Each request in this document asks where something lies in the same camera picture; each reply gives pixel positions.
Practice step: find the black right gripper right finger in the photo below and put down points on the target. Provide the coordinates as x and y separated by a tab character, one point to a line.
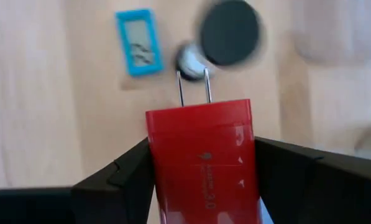
312	193

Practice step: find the teal rectangular tray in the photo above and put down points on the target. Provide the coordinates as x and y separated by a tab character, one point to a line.
138	40

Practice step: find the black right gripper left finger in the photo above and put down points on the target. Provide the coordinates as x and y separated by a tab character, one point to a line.
129	193

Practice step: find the black-capped white sand hourglass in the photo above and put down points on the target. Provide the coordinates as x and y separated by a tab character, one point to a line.
228	31

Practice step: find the red USB wall charger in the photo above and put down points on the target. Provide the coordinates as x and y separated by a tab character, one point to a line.
204	161

